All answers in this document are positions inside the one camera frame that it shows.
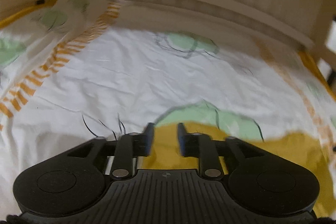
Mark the white leaf-print bed sheet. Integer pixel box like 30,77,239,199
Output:
1,0,335,217

